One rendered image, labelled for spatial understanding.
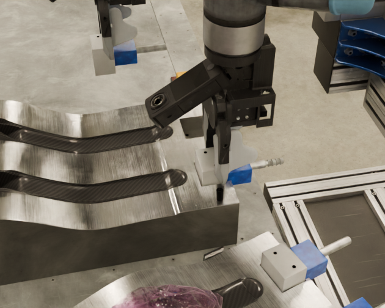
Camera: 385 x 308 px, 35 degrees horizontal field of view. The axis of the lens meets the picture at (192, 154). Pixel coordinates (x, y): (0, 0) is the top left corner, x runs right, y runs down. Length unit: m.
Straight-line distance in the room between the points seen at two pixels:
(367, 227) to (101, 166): 1.03
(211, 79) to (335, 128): 1.70
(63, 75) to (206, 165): 0.50
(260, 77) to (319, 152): 1.54
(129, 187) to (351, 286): 0.89
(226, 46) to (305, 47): 2.18
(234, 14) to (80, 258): 0.40
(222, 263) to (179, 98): 0.23
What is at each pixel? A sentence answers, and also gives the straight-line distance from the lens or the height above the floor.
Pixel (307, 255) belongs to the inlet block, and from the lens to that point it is 0.83.
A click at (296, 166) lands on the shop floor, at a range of 2.23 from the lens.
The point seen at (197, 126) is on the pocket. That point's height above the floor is 0.87.
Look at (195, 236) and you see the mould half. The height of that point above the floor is 0.83.
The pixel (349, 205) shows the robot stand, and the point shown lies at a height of 0.21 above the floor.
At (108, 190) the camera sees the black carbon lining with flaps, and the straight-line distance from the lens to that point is 0.89.
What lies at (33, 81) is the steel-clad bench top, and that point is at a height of 0.80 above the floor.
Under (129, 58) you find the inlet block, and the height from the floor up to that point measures 0.93.
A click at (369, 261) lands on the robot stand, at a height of 0.21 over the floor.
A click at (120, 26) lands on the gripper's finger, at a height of 1.00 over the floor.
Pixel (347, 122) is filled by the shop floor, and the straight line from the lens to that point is 2.47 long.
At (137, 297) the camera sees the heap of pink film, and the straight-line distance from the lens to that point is 0.70.
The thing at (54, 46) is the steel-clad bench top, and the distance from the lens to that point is 1.38.
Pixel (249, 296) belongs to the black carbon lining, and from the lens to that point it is 0.80.
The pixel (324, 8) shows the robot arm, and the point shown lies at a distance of 0.70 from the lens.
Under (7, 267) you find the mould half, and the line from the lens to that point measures 0.88.
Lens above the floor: 1.50
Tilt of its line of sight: 42 degrees down
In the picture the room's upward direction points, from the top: straight up
